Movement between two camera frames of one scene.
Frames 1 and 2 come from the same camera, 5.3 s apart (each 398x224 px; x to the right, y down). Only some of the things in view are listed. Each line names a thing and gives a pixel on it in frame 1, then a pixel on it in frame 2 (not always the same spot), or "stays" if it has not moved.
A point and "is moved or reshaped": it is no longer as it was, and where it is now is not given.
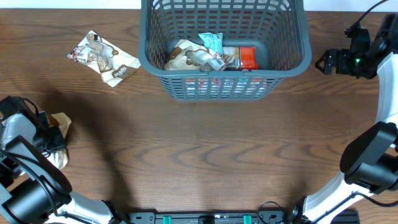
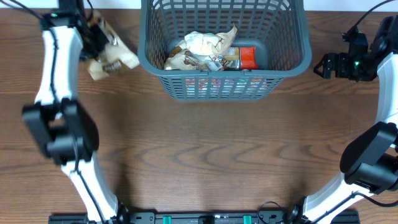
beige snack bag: [59, 157] is moved or reshaped
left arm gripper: [58, 140] → [100, 38]
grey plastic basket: [278, 28] stays
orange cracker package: [247, 55] stays
